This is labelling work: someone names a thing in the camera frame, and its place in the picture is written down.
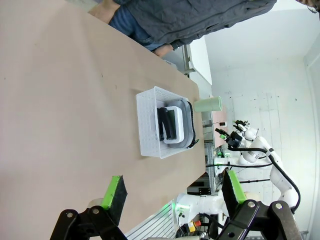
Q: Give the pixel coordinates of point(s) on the person's right hand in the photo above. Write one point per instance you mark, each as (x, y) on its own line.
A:
(101, 11)

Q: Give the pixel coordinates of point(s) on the person's left hand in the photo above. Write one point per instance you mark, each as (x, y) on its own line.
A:
(162, 51)

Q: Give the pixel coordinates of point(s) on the yellow emergency stop button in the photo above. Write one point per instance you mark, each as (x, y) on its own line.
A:
(193, 226)

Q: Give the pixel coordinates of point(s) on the black smartwatch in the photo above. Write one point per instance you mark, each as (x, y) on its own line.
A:
(176, 45)

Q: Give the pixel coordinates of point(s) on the person in grey jacket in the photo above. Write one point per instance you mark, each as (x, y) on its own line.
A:
(190, 22)

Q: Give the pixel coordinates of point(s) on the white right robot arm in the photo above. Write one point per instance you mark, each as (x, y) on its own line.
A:
(277, 177)

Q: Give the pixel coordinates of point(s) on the white perforated plastic basket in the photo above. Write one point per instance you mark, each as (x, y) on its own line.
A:
(147, 125)

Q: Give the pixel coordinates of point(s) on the brown side board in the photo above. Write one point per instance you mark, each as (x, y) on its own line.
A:
(220, 132)

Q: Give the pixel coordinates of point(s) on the aluminium support frame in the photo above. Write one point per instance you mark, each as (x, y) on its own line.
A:
(211, 165)

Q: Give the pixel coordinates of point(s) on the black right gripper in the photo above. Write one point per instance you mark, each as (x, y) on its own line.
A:
(235, 140)

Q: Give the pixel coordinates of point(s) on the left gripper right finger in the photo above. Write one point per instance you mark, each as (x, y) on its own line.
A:
(240, 212)

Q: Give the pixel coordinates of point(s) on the ridged aluminium profile rail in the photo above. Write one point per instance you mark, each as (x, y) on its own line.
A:
(152, 222)

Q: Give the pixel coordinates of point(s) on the pale green plastic cup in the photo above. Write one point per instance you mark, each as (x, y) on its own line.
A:
(207, 105)

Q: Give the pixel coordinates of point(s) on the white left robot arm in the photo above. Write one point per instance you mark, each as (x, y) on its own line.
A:
(200, 203)

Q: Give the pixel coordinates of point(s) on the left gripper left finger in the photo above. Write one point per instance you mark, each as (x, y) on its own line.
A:
(112, 205)

